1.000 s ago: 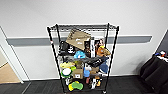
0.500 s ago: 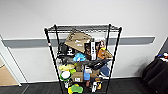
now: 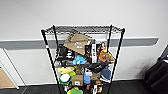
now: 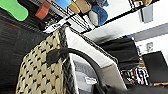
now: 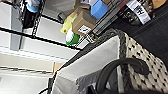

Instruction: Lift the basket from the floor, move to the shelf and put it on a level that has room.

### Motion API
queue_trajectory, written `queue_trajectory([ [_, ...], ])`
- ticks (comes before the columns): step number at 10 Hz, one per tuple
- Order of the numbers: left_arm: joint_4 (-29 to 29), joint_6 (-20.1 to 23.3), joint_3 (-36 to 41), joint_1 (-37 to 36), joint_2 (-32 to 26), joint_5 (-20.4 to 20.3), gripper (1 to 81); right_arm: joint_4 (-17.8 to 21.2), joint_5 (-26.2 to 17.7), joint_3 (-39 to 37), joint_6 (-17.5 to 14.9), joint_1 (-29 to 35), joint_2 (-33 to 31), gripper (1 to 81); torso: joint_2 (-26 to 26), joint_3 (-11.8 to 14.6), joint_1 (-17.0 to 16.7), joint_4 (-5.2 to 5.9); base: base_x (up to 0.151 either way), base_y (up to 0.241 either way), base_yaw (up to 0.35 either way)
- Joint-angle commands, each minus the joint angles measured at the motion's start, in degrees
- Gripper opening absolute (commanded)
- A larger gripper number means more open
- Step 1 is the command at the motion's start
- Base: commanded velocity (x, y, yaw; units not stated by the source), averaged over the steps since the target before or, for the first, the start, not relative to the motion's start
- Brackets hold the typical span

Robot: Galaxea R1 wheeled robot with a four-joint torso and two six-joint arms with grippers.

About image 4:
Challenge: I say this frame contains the small brown box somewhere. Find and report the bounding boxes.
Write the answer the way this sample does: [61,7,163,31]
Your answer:
[68,0,93,15]

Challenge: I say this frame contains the long grey wall band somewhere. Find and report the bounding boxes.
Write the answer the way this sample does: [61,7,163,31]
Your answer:
[132,22,168,43]

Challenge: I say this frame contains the black wire shelf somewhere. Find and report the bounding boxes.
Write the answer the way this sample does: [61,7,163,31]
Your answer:
[0,0,158,38]

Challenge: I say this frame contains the blue cup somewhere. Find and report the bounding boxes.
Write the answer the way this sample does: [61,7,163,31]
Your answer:
[54,0,73,10]

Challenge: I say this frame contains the yellow green toy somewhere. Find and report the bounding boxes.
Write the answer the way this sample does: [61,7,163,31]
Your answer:
[0,0,30,22]

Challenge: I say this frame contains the blue round cap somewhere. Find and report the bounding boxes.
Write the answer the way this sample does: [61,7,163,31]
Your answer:
[88,3,110,27]

